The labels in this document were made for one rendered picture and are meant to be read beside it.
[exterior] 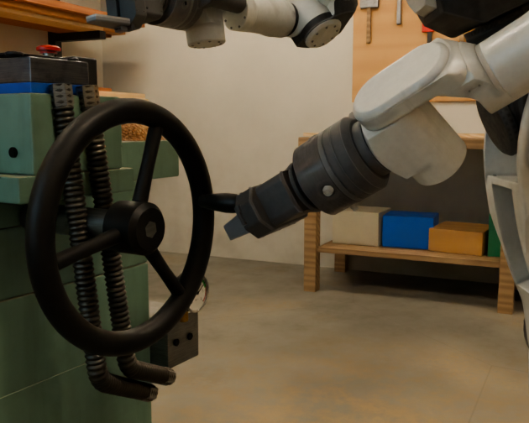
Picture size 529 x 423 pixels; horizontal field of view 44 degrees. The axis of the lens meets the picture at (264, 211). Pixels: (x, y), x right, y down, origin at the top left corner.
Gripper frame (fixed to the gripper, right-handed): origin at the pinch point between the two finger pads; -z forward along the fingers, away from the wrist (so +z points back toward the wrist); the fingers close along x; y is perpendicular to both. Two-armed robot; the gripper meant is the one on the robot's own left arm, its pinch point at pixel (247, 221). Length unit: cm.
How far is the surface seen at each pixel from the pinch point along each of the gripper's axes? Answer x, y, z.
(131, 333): -13.6, -5.5, -11.9
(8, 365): -16.0, -1.8, -31.0
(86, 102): -9.9, 20.5, -5.6
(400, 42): 319, 77, -53
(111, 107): -14.5, 16.2, 1.0
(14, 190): -19.6, 13.8, -11.9
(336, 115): 316, 60, -108
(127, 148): 7.7, 19.4, -17.7
